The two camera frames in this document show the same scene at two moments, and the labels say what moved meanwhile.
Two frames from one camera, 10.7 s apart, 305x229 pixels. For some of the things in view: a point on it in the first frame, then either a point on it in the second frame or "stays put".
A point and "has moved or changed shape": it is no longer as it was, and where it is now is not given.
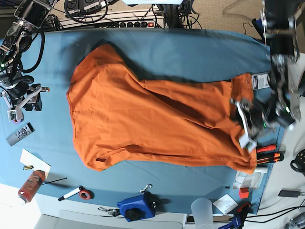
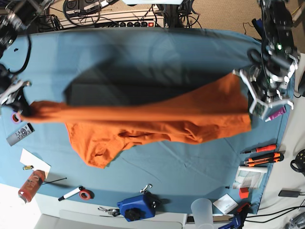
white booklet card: [225, 203] stays put
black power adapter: [289, 193] stays put
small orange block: [244, 192] stays put
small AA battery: [28, 167] stays put
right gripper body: [257, 120] to [266, 90]
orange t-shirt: [119, 117] has moved or changed shape
